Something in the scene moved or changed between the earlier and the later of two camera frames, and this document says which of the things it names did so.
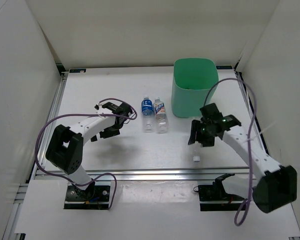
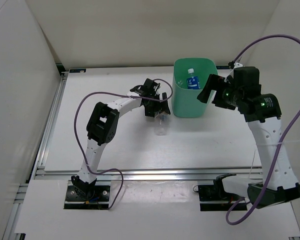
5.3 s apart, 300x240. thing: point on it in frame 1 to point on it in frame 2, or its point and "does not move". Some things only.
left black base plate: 95,197 does not move
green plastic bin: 193,80 does not move
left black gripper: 105,135 to 150,112
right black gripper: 196,125 to 212,83
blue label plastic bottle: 148,116 to 192,82
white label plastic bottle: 161,121 does not move
